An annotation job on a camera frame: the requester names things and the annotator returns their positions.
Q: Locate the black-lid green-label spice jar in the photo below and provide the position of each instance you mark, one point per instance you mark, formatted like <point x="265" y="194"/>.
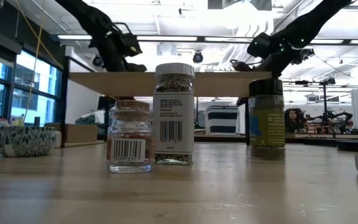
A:
<point x="266" y="124"/>

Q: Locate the black camera stand pole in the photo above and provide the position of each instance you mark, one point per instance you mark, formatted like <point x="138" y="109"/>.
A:
<point x="325" y="102"/>

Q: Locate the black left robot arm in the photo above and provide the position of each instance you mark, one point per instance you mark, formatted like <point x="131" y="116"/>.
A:
<point x="98" y="21"/>

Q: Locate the cork-lid glass spice jar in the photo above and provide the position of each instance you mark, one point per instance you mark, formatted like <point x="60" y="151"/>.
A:
<point x="129" y="133"/>

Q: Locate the white navy striped bin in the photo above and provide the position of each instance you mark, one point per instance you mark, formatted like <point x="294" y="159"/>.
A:
<point x="221" y="119"/>

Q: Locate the pile of cloth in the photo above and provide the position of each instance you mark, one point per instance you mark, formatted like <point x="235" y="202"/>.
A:
<point x="89" y="119"/>

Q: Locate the white-lid spice jar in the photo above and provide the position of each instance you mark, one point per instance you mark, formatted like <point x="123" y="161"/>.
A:
<point x="172" y="124"/>

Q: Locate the wooden shelf with black frame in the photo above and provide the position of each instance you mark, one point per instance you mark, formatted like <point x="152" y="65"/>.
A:
<point x="129" y="84"/>

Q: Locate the black ceiling camera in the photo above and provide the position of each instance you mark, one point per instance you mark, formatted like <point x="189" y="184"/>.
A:
<point x="197" y="57"/>

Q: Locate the round black ceiling fixture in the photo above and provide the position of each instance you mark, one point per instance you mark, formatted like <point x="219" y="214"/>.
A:
<point x="97" y="61"/>

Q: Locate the white block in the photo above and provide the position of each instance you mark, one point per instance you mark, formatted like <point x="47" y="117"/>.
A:
<point x="58" y="139"/>

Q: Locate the small dark cylinder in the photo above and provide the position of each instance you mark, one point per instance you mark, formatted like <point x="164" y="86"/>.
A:
<point x="37" y="121"/>

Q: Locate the leaf-patterned ceramic bowl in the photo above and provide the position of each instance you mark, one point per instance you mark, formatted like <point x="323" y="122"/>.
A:
<point x="25" y="141"/>

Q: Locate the black ceiling track spotlight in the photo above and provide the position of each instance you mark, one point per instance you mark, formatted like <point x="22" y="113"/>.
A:
<point x="306" y="54"/>

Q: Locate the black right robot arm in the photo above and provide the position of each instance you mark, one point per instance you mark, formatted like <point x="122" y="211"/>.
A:
<point x="303" y="28"/>

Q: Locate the colourful parts pile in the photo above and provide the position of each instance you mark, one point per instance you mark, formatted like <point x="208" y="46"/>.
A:
<point x="294" y="119"/>

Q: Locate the background black robot arm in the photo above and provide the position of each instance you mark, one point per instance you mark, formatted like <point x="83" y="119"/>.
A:
<point x="331" y="119"/>

